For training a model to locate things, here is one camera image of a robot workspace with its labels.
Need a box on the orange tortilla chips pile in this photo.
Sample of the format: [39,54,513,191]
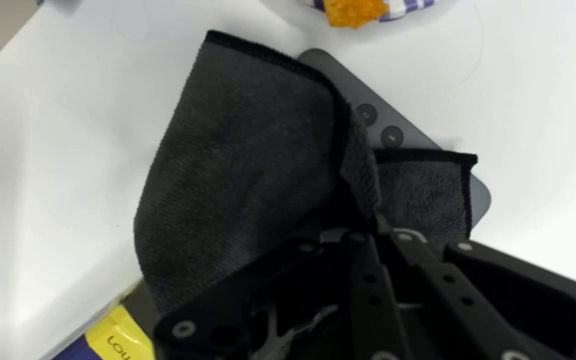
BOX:
[320,0,392,31]

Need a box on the grey remote control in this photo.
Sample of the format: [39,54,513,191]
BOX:
[297,46,494,235]

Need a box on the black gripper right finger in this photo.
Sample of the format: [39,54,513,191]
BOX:
[383,227,576,360]

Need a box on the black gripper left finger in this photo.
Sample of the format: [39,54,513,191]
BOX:
[153,227,412,360]

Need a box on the blue and yellow book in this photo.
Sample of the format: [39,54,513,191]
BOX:
[50,278,163,360]

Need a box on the black towel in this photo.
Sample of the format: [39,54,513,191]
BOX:
[132,29,481,324]

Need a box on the blue striped paper plate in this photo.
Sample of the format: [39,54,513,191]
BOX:
[258,0,464,32]

